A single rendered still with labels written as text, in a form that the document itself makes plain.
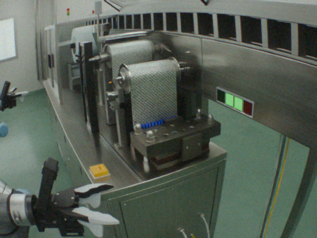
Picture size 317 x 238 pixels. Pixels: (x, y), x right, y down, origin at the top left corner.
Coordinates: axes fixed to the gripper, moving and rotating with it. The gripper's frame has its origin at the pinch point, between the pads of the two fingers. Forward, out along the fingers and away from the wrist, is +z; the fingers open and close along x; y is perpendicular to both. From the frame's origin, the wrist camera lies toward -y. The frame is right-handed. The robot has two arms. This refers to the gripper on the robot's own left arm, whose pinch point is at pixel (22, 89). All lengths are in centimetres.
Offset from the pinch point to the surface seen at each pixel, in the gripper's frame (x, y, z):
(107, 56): 44, -16, 33
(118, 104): 62, 2, 19
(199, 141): 102, 11, 24
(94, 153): 55, 26, 7
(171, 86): 81, -7, 35
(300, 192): 161, 19, 18
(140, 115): 73, 6, 21
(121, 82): 64, -9, 19
